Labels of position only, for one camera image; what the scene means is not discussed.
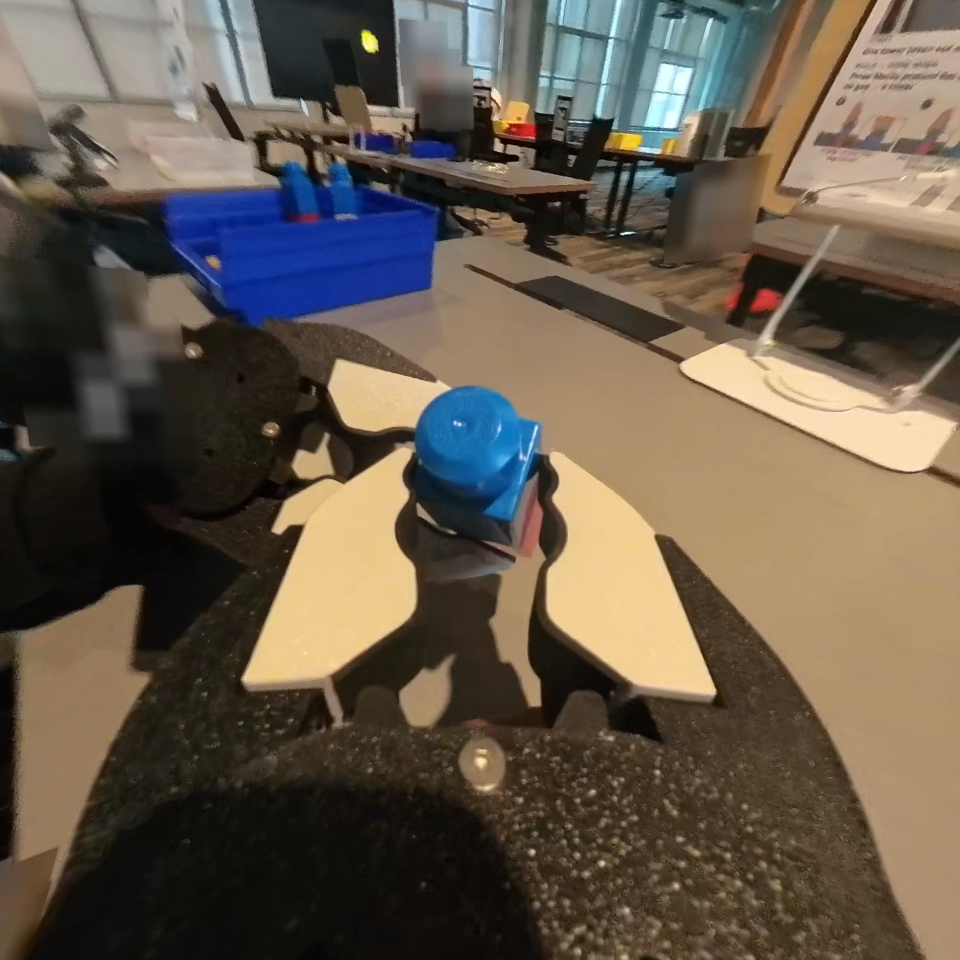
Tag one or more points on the black desk mat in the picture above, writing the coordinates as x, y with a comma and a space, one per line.
600, 307

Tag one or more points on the red and yellow bin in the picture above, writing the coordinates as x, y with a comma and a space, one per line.
517, 120

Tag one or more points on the blue mega block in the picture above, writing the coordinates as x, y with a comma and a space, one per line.
465, 442

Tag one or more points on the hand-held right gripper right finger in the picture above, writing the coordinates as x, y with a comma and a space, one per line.
630, 600

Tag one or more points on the black monitor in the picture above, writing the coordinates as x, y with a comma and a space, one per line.
300, 45

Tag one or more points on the white clipboard stand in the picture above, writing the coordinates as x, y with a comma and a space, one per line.
806, 390

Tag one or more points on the black office chair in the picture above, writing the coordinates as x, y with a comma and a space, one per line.
585, 146

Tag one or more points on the red mega block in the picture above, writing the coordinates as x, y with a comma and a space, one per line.
529, 525

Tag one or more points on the group of mega block towers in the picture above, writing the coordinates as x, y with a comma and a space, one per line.
296, 191

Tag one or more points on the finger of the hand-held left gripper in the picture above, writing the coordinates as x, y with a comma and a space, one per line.
382, 397
307, 506

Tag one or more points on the background office desk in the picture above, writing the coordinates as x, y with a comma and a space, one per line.
645, 154
510, 180

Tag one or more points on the large blue plastic bin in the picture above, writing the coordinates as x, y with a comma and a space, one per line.
191, 232

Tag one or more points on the small blue bin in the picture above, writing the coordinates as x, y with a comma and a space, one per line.
379, 142
433, 150

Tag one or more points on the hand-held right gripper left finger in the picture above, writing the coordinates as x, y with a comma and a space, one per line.
330, 600

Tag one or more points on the wooden clipboard with instruction sheet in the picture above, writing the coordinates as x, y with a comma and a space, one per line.
885, 90

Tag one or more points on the white desk mat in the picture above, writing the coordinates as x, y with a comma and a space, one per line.
862, 427

